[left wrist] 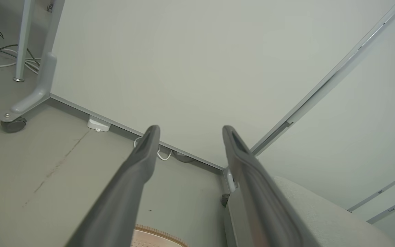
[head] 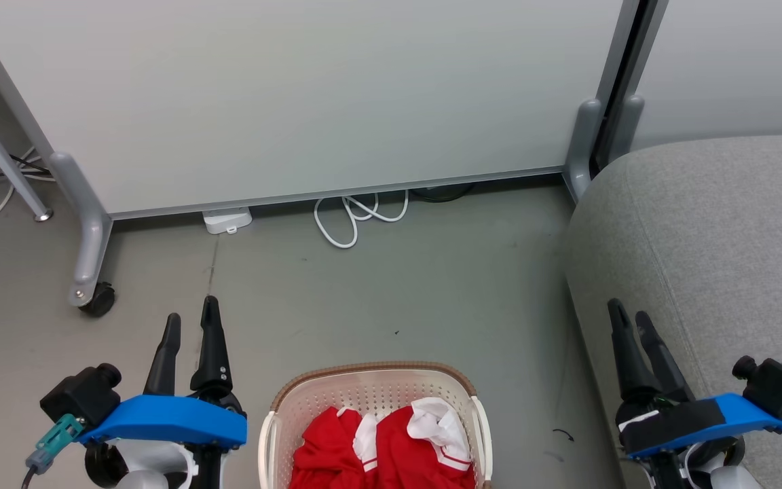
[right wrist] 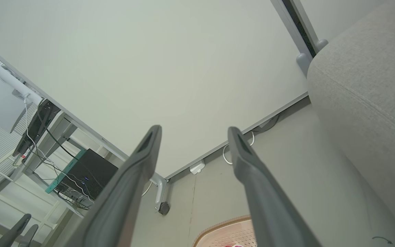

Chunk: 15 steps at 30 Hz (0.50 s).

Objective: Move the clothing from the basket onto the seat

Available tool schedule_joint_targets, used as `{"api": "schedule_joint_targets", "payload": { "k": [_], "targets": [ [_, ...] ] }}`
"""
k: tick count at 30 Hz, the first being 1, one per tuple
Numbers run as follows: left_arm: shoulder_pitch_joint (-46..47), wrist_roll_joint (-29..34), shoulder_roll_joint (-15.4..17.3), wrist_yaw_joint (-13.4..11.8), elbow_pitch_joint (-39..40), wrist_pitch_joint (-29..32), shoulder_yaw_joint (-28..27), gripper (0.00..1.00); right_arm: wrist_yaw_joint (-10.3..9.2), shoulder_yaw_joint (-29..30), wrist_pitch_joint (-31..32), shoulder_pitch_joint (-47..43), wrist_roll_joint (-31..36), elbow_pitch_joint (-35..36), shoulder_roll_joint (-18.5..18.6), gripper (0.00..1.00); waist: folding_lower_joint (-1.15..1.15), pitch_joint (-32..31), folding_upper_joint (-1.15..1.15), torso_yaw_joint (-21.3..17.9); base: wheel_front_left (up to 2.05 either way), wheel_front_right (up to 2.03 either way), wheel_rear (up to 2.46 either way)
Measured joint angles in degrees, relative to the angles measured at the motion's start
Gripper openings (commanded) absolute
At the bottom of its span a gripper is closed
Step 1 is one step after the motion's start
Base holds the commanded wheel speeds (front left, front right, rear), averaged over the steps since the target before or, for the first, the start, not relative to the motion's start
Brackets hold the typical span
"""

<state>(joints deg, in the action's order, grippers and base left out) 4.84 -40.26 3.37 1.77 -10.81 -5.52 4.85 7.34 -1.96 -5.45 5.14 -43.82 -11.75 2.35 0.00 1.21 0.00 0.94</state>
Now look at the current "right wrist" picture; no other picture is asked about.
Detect white looped cable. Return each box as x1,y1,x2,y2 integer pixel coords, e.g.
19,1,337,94
222,132,255,165

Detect narrow white partition panel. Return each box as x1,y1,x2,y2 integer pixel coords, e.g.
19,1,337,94
292,0,390,48

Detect black under-desk cable tray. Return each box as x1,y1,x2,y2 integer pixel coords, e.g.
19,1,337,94
12,99,61,157

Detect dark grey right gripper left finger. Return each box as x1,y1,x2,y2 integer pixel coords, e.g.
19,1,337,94
64,125,163,247

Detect grey partition leg with caster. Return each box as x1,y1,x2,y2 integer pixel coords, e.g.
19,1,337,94
151,173,170,216

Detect cream perforated laundry basket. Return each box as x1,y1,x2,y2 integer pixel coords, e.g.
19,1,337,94
192,215,258,247

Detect black desk cables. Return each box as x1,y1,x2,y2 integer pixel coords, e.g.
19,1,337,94
12,101,97,210

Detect black computer case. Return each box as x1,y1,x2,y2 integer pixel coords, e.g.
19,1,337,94
55,149,119,201

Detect large white partition panel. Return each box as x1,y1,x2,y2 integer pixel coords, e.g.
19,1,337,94
0,0,313,179

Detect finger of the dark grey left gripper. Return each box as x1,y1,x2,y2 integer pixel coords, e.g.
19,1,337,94
0,214,32,247
19,224,39,247

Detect white round tube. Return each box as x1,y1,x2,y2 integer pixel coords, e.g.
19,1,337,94
0,52,44,105

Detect grey fabric sofa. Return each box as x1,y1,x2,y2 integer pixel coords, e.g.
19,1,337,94
307,0,395,247

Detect dark floor cable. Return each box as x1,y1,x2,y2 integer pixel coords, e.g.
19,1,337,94
252,114,281,134

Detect white desk cable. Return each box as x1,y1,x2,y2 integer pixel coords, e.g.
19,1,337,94
24,94,95,205

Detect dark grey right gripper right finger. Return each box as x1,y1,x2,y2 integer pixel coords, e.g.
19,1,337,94
228,126,321,247

